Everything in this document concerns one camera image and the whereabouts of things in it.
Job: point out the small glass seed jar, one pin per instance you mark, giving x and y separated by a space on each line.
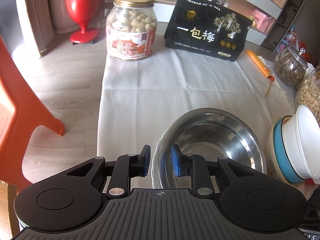
290 67

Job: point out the black snack bag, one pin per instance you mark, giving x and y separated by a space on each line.
207 30

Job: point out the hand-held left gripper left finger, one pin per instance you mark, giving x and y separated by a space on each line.
146 161

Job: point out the stainless steel bowl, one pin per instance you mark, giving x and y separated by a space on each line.
220 140

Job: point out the floral white plate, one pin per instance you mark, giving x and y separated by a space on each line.
156 160

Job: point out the wooden board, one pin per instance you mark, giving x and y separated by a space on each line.
8 212

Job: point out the white tablecloth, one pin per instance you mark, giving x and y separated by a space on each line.
155 92

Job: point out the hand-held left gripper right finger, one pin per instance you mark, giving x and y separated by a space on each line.
176 161

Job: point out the colourful toy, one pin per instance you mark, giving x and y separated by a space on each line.
290 38

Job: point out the orange chopstick packet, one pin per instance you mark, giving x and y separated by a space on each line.
260 63

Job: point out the pink box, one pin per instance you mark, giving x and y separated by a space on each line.
262 18

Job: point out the orange plastic chair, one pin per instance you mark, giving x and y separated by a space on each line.
17 105

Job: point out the white plastic bowl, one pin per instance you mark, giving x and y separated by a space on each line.
302 140

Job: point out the white wooden TV cabinet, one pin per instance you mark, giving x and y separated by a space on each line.
245 2

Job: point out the cream ceramic bowl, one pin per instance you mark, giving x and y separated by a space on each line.
271 160

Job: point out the plastic jar of coated peanuts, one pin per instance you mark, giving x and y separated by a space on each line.
131 32

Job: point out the blue enamel bowl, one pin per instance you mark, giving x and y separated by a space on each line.
281 152

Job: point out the large glass peanut jar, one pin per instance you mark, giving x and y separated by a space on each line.
308 92

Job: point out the red vase-shaped bin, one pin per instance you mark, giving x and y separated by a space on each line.
82 5

